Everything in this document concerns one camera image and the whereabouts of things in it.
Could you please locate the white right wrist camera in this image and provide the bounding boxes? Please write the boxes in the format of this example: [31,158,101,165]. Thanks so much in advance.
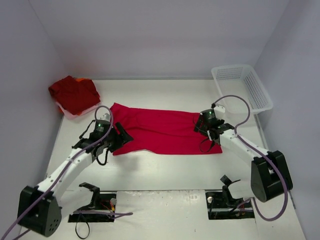
[211,103,226,119]

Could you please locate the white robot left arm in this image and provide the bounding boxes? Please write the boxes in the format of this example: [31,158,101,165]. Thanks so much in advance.
[17,120,133,237]

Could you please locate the white plastic basket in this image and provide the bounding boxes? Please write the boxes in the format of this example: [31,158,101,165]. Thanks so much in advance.
[211,64,273,117]

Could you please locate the black loop cable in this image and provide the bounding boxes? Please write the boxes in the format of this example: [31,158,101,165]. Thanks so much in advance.
[74,221,90,240]

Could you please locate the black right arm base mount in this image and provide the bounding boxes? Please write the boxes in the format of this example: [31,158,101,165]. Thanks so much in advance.
[205,175,255,220]

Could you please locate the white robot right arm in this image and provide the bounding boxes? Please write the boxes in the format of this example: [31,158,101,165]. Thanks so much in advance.
[194,109,293,206]

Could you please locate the dark red folded t shirt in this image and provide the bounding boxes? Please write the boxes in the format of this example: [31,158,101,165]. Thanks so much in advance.
[48,75,101,115]

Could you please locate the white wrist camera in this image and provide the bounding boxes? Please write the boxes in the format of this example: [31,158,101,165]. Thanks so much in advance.
[211,103,226,119]
[99,113,112,123]

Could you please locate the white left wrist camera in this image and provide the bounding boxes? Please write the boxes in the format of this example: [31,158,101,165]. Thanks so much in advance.
[99,113,112,123]

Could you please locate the magenta t shirt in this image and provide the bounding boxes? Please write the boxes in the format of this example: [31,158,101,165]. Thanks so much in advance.
[110,103,223,156]

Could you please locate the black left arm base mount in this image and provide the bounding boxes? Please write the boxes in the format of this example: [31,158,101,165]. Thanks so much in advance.
[68,182,117,223]

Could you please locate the pink folded t shirt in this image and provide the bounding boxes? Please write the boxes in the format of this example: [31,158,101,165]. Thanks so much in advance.
[55,102,101,120]

